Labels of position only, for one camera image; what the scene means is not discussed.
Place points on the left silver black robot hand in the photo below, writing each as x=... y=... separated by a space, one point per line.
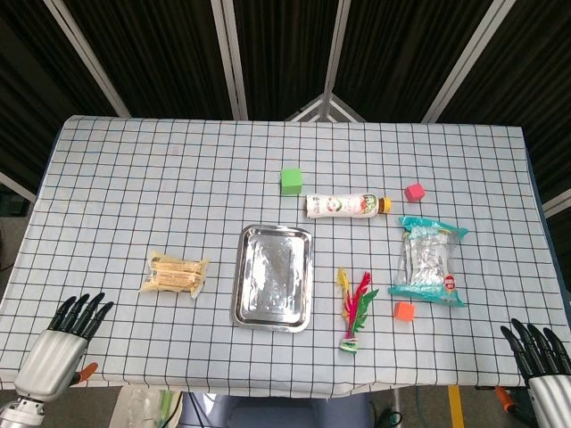
x=53 y=356

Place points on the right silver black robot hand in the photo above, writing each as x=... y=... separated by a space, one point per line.
x=546 y=365

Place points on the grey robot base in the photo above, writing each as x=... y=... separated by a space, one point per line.
x=276 y=412

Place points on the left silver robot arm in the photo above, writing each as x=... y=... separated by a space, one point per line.
x=20 y=412

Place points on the rectangular stainless steel tray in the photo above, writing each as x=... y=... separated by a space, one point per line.
x=273 y=278

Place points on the yellow wafer packet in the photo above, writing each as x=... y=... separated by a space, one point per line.
x=176 y=276

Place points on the orange foam cube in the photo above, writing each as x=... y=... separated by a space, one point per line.
x=403 y=311

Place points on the teal clear snack bag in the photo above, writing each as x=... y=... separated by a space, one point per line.
x=429 y=263

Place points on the colourful feather shuttlecock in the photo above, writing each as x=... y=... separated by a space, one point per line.
x=354 y=307

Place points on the pink foam cube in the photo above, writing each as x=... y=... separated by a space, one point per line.
x=414 y=192

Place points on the blue white checked tablecloth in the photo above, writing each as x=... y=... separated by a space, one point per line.
x=285 y=249

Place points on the white drink bottle yellow cap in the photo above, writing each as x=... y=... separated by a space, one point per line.
x=345 y=206

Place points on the green foam cube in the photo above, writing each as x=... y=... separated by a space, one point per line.
x=291 y=181

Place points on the white metal frame struts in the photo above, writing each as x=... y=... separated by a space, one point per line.
x=328 y=107

